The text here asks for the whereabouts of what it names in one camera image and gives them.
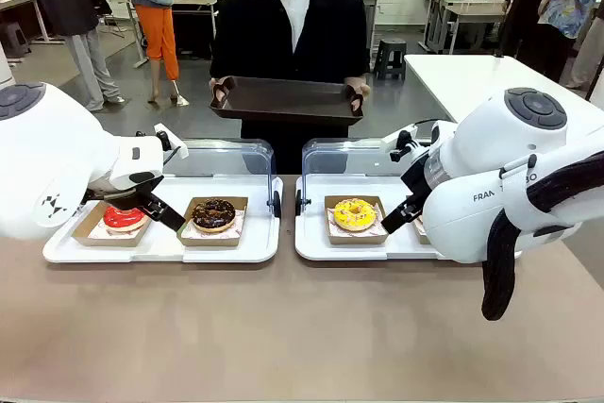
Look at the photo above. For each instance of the white table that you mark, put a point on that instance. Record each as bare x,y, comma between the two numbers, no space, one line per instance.
453,82

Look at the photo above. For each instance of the dark plastic stool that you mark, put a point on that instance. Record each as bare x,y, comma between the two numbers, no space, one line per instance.
390,56

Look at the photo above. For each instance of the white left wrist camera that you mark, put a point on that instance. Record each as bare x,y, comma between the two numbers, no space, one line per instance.
171,141

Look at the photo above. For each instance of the grey background work table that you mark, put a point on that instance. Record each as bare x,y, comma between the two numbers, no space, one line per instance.
472,11

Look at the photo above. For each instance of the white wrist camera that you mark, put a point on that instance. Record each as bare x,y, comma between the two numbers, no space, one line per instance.
406,139
171,141

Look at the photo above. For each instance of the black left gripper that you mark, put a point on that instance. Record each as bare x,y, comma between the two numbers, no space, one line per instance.
118,193

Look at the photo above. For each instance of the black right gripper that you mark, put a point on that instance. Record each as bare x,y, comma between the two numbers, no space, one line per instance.
420,176

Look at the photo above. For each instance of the red donut in cardboard tray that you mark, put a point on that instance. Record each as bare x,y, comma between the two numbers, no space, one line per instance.
94,235

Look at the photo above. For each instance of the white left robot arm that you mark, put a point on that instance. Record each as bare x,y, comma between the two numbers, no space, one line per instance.
52,153

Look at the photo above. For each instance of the person in orange trousers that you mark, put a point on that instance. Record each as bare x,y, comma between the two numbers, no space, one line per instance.
158,35

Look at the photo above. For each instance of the person's right hand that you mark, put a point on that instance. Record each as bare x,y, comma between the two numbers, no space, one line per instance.
221,91

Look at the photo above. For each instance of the dark chocolate glazed donut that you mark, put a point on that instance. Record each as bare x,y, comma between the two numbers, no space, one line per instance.
213,214

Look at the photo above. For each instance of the person in black clothes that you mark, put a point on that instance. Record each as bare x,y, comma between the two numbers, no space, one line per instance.
524,21

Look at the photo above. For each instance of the white plastic display tray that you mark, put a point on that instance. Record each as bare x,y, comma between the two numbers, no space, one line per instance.
160,247
358,252

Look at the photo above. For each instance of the white perforated air purifier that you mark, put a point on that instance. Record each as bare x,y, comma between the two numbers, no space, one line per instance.
5,65

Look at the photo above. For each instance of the yellow sprinkled donut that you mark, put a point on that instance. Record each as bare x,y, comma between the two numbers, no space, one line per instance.
355,215

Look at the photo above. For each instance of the person's left hand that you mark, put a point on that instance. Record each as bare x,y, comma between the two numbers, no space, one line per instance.
357,96

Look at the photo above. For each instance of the dark brown serving tray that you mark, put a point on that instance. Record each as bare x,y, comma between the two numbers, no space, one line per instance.
283,101

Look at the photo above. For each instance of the person in black shirt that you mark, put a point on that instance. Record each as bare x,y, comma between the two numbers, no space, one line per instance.
255,35

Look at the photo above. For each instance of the red glazed donut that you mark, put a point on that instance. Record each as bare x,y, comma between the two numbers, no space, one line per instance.
123,220

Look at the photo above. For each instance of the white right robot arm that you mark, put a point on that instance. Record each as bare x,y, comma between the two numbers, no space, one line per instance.
495,157

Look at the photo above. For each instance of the clear plastic display cover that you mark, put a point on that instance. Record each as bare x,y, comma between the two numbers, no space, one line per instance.
344,157
222,157

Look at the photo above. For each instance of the grey plastic stool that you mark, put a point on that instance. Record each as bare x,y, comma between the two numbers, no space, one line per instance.
14,39

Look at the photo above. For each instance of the printed white paper liner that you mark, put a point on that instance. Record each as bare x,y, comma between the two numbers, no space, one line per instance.
380,228
238,226
99,230

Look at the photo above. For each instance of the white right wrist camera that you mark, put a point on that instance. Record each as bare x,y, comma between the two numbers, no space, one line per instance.
406,139

